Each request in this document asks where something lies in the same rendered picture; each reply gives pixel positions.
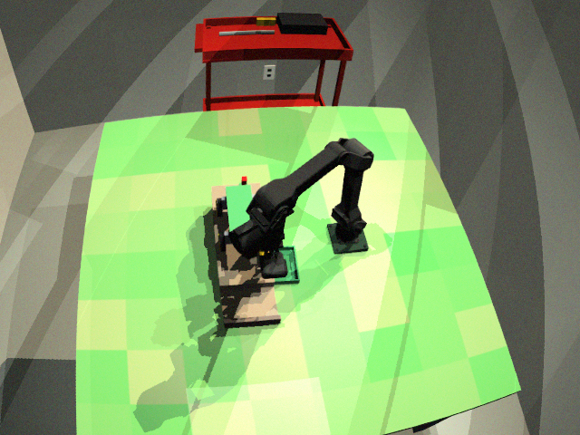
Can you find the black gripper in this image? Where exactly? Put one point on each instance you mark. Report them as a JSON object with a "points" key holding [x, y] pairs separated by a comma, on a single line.
{"points": [[273, 264]]}

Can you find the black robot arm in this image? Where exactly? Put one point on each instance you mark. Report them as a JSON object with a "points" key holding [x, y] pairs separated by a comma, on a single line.
{"points": [[278, 197]]}

